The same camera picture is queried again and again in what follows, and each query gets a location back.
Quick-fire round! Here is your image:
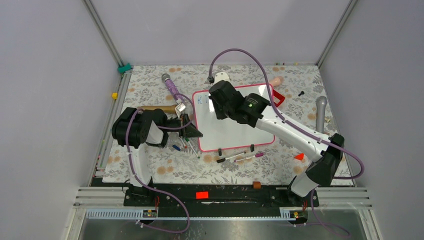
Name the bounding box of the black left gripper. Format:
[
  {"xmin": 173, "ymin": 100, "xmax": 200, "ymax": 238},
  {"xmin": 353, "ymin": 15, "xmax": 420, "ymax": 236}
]
[{"xmin": 161, "ymin": 113, "xmax": 203, "ymax": 138}]

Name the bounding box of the pink framed whiteboard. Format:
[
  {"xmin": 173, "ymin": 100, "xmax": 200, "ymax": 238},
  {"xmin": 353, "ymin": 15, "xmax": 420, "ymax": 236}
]
[{"xmin": 192, "ymin": 90, "xmax": 275, "ymax": 152}]

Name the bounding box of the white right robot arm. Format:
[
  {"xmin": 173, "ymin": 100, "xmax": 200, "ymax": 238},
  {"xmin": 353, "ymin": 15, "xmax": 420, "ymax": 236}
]
[{"xmin": 209, "ymin": 80, "xmax": 345, "ymax": 206}]

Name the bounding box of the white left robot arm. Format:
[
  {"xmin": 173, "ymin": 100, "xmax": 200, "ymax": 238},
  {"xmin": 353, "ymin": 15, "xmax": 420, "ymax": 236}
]
[{"xmin": 111, "ymin": 107, "xmax": 203, "ymax": 206}]

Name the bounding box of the green capped marker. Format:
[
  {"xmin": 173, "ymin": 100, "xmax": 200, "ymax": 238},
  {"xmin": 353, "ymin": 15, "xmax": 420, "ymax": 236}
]
[{"xmin": 185, "ymin": 138, "xmax": 200, "ymax": 159}]

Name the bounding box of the red capped marker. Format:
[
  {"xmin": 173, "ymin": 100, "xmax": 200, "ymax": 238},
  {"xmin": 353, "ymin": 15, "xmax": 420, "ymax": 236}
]
[{"xmin": 179, "ymin": 138, "xmax": 187, "ymax": 149}]

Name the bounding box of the blue marker cap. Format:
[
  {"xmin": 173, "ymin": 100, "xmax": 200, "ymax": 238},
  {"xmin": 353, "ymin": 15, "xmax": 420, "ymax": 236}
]
[{"xmin": 172, "ymin": 145, "xmax": 181, "ymax": 152}]

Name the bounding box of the black capped marker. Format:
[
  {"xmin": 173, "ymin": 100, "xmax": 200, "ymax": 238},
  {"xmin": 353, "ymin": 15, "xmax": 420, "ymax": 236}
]
[{"xmin": 216, "ymin": 151, "xmax": 246, "ymax": 163}]

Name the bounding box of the purple glitter microphone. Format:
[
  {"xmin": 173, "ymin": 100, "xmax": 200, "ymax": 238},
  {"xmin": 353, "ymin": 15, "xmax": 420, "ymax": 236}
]
[{"xmin": 161, "ymin": 73, "xmax": 182, "ymax": 101}]

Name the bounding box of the purple capped marker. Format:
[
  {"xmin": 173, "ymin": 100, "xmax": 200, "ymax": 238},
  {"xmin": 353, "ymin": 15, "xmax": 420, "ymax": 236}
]
[{"xmin": 233, "ymin": 152, "xmax": 264, "ymax": 163}]

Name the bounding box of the red tape label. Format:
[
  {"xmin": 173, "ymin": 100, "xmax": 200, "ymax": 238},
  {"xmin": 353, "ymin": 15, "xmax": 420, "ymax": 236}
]
[{"xmin": 195, "ymin": 191, "xmax": 209, "ymax": 200}]

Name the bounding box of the yellow small cube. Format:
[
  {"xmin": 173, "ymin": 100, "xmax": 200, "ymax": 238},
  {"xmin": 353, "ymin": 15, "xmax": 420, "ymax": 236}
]
[{"xmin": 111, "ymin": 92, "xmax": 118, "ymax": 100}]

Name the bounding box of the brown small block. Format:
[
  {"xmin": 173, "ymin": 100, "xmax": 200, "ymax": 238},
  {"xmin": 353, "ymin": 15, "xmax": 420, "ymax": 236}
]
[{"xmin": 252, "ymin": 181, "xmax": 262, "ymax": 189}]

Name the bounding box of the orange triangle block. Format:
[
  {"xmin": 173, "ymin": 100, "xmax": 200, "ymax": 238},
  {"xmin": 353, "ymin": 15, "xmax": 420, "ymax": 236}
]
[{"xmin": 293, "ymin": 153, "xmax": 305, "ymax": 161}]

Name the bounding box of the green corner clamp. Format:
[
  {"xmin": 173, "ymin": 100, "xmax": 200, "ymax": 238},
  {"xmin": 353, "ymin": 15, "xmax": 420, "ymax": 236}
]
[{"xmin": 117, "ymin": 63, "xmax": 133, "ymax": 74}]

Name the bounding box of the silver toy microphone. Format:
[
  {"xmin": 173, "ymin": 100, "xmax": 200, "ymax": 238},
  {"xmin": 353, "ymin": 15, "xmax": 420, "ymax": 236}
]
[{"xmin": 315, "ymin": 96, "xmax": 328, "ymax": 133}]

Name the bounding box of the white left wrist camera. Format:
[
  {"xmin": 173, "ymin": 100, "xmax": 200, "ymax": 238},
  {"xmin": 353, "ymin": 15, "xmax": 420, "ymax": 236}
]
[{"xmin": 174, "ymin": 102, "xmax": 186, "ymax": 118}]

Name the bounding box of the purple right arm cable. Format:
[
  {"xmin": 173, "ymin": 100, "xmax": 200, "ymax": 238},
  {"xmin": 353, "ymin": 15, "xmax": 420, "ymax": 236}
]
[{"xmin": 206, "ymin": 48, "xmax": 365, "ymax": 239}]

